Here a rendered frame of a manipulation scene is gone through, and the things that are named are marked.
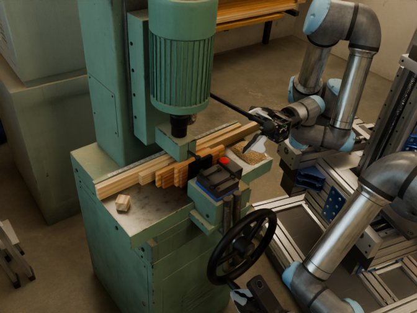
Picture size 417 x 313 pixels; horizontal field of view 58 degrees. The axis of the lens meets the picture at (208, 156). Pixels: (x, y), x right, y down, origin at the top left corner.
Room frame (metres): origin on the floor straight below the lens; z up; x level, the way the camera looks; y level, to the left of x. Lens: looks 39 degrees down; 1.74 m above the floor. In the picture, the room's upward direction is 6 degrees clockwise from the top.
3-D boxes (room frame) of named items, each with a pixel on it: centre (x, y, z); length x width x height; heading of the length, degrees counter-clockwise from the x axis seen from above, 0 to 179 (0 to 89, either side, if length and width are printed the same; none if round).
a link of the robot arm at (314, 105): (1.14, -0.33, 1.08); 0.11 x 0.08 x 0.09; 134
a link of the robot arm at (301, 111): (1.08, -0.27, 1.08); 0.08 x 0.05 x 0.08; 44
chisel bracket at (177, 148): (0.99, 0.11, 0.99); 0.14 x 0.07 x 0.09; 44
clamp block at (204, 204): (0.84, -0.04, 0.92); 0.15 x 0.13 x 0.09; 134
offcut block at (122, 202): (0.77, 0.24, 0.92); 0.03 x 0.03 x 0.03; 86
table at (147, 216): (0.90, 0.02, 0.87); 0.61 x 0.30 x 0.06; 134
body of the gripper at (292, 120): (1.02, -0.22, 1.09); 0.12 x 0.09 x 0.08; 134
